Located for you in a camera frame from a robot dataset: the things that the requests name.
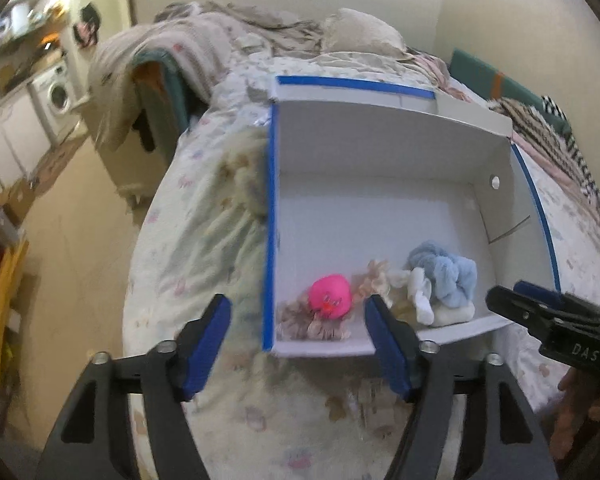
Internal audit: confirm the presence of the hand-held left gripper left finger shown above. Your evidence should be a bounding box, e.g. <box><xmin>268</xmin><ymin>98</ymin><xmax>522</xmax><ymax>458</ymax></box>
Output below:
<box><xmin>35</xmin><ymin>294</ymin><xmax>232</xmax><ymax>480</ymax></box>

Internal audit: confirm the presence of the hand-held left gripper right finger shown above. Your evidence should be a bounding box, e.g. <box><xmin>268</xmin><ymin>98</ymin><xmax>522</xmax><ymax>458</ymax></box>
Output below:
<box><xmin>364</xmin><ymin>294</ymin><xmax>563</xmax><ymax>480</ymax></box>

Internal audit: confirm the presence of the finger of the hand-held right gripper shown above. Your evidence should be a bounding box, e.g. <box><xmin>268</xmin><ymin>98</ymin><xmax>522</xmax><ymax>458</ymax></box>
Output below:
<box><xmin>514</xmin><ymin>280</ymin><xmax>581</xmax><ymax>307</ymax></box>
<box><xmin>485</xmin><ymin>285</ymin><xmax>556</xmax><ymax>334</ymax></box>

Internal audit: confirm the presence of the cream plush piece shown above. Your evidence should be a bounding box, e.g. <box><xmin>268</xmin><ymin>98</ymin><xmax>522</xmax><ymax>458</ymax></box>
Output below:
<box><xmin>432</xmin><ymin>302</ymin><xmax>476</xmax><ymax>327</ymax></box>

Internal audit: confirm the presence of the white fluffy cloth toy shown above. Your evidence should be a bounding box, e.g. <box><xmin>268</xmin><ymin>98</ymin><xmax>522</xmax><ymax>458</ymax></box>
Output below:
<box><xmin>390</xmin><ymin>266</ymin><xmax>436</xmax><ymax>324</ymax></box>

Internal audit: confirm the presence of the cream ruffled scrunchie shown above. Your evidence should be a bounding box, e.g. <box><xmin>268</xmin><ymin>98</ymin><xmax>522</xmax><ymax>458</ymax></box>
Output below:
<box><xmin>354</xmin><ymin>258</ymin><xmax>397</xmax><ymax>307</ymax></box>

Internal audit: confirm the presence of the pink round toy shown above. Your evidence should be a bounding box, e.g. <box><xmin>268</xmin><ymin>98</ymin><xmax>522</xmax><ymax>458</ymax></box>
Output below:
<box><xmin>308</xmin><ymin>274</ymin><xmax>353</xmax><ymax>320</ymax></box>

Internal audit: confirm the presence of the light blue fluffy scrunchie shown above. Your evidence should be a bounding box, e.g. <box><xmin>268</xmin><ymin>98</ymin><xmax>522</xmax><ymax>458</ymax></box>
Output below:
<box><xmin>406</xmin><ymin>241</ymin><xmax>479</xmax><ymax>307</ymax></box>

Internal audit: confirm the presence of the beige brown scrunchie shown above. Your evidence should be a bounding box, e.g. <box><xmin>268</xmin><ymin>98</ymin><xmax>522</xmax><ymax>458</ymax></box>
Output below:
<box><xmin>276</xmin><ymin>301</ymin><xmax>352</xmax><ymax>342</ymax></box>

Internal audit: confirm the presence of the white box with blue tape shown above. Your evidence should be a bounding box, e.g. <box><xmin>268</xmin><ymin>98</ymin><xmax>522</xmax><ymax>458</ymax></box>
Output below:
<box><xmin>262</xmin><ymin>76</ymin><xmax>563</xmax><ymax>358</ymax></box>

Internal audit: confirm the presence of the person's right hand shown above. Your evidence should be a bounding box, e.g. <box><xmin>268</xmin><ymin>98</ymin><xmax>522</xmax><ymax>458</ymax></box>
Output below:
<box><xmin>550</xmin><ymin>369</ymin><xmax>600</xmax><ymax>463</ymax></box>

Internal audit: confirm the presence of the bed with floral sheet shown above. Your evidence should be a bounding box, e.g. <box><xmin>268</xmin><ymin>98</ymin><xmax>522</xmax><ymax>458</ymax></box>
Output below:
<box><xmin>122</xmin><ymin>52</ymin><xmax>600</xmax><ymax>480</ymax></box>

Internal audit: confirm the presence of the black white striped cloth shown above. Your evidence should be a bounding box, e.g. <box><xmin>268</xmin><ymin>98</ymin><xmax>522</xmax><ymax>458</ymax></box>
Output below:
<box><xmin>540</xmin><ymin>95</ymin><xmax>600</xmax><ymax>241</ymax></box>

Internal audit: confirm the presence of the zigzag knitted blanket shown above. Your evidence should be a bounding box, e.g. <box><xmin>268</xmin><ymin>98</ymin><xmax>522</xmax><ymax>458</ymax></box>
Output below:
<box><xmin>489</xmin><ymin>97</ymin><xmax>582</xmax><ymax>162</ymax></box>

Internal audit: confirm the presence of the beige fluffy plush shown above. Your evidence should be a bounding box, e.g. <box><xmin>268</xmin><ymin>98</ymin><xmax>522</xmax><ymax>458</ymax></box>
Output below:
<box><xmin>224</xmin><ymin>136</ymin><xmax>269</xmax><ymax>222</ymax></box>

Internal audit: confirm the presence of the yellow rack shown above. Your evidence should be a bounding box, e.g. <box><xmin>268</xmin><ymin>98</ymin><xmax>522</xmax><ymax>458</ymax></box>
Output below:
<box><xmin>0</xmin><ymin>220</ymin><xmax>31</xmax><ymax>387</ymax></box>

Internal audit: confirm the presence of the teal cushion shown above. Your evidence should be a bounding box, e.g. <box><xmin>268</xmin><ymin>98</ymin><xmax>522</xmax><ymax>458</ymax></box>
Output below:
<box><xmin>450</xmin><ymin>49</ymin><xmax>574</xmax><ymax>134</ymax></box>

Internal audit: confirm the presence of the cardboard box on floor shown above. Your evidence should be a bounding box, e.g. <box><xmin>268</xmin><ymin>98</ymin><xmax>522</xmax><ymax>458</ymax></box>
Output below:
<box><xmin>4</xmin><ymin>180</ymin><xmax>37</xmax><ymax>222</ymax></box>

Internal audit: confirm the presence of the pink blanket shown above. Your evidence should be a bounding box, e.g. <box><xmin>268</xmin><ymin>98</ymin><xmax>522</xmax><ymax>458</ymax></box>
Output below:
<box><xmin>411</xmin><ymin>54</ymin><xmax>483</xmax><ymax>103</ymax></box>

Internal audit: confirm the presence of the teal cloth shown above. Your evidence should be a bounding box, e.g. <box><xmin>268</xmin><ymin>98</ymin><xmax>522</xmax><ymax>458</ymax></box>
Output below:
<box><xmin>131</xmin><ymin>50</ymin><xmax>193</xmax><ymax>137</ymax></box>

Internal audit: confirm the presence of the white lower cabinet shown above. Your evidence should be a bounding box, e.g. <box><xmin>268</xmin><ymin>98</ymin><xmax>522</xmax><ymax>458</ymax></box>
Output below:
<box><xmin>0</xmin><ymin>92</ymin><xmax>52</xmax><ymax>192</ymax></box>

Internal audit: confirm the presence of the white washing machine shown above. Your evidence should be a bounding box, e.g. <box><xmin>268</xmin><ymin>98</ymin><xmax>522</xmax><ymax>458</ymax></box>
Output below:
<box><xmin>29</xmin><ymin>63</ymin><xmax>79</xmax><ymax>127</ymax></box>

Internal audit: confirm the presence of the cream fluffy pillow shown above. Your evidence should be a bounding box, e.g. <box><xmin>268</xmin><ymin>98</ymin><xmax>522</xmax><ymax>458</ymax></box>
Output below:
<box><xmin>321</xmin><ymin>8</ymin><xmax>409</xmax><ymax>59</ymax></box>

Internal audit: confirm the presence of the beige floral quilt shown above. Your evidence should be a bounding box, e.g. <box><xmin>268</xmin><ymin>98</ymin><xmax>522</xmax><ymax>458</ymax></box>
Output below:
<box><xmin>87</xmin><ymin>1</ymin><xmax>326</xmax><ymax>152</ymax></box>

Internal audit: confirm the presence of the dark hanging bag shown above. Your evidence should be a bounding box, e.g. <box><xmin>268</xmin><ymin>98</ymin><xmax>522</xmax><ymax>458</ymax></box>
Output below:
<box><xmin>74</xmin><ymin>3</ymin><xmax>102</xmax><ymax>51</ymax></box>

